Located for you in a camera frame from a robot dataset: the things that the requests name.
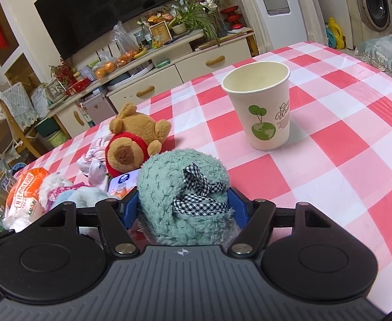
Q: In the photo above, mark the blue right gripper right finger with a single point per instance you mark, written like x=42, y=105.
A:
x=254, y=218

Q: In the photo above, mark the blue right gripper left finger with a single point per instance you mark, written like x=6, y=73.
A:
x=116, y=217

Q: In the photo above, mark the purple cartoon tissue pack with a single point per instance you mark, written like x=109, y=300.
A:
x=121, y=185

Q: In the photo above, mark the white floral cloth pouch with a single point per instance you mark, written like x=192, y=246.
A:
x=93, y=164

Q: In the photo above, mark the teal fluffy plush with ribbon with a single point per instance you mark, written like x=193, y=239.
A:
x=183, y=200

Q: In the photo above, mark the white fluffy plush ball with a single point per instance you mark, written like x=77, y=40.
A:
x=56, y=189

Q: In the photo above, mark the brown teddy bear red hood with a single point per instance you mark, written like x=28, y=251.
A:
x=135, y=138

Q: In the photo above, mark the orange white tissue package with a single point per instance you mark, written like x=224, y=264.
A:
x=22, y=203

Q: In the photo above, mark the green waste bin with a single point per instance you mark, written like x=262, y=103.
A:
x=57, y=138

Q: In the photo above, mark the grey storage box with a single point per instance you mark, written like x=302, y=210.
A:
x=99, y=108

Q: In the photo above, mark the pink white checkered tablecloth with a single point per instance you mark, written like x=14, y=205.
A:
x=338, y=157

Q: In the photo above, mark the cream tv cabinet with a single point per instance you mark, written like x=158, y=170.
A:
x=156, y=72

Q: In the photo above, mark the white paper cup green print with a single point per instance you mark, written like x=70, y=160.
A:
x=260, y=95

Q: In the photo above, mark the red gift box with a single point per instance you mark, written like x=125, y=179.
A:
x=78, y=87

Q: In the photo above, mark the wooden chair with lace cover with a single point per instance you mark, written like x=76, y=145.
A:
x=17, y=118

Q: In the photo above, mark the plastic bag of oranges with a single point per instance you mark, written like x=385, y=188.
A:
x=127, y=48

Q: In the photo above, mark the wooden framed picture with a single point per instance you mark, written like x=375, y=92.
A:
x=160, y=32

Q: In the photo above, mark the yellow detergent bottle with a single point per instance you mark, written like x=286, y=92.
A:
x=335, y=36

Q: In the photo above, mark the red lantern ornament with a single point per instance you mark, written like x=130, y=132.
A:
x=232, y=17

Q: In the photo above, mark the black flat television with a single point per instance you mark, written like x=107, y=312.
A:
x=74, y=24

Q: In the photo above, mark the potted flower plant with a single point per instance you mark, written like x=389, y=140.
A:
x=198, y=15

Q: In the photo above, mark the white standing air conditioner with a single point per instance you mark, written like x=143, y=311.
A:
x=282, y=20

